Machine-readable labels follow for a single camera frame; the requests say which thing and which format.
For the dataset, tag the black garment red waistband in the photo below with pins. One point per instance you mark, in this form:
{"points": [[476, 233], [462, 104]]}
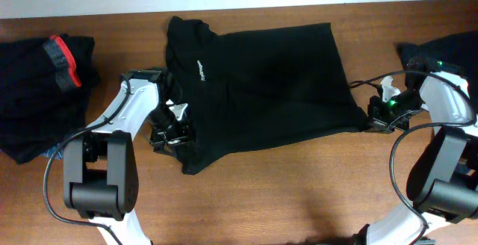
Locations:
{"points": [[64, 63]]}

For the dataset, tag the folded black clothes stack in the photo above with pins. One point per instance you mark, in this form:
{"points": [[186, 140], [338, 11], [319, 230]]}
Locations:
{"points": [[34, 112]]}

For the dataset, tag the crumpled black clothes pile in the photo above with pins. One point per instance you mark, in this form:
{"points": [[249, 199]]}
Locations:
{"points": [[458, 49]]}

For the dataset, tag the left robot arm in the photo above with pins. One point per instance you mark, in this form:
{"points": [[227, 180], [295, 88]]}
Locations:
{"points": [[100, 179]]}

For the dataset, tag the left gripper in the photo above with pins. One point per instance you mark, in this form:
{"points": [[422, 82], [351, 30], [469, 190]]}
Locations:
{"points": [[184, 136]]}

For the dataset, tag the black t-shirt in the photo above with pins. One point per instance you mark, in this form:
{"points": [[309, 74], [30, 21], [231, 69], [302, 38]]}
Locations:
{"points": [[254, 90]]}

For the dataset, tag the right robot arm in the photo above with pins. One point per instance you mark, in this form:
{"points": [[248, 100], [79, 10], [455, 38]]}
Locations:
{"points": [[442, 185]]}

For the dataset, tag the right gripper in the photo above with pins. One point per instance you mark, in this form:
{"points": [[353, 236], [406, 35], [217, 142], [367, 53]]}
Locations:
{"points": [[376, 120]]}

